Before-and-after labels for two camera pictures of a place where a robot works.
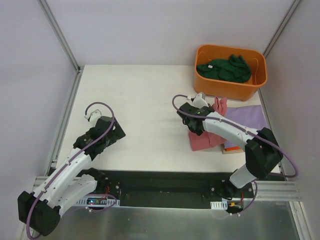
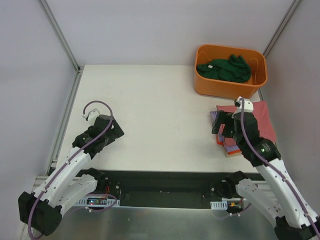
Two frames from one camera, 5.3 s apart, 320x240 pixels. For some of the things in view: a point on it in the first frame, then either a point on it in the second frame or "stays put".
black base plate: (176, 187) stays put
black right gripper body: (189, 122) -> (225, 123)
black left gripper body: (115, 131) stays put
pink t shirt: (206, 141) -> (262, 113)
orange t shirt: (235, 148) -> (221, 143)
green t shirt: (234, 69) stays put
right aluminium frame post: (285, 20) stays put
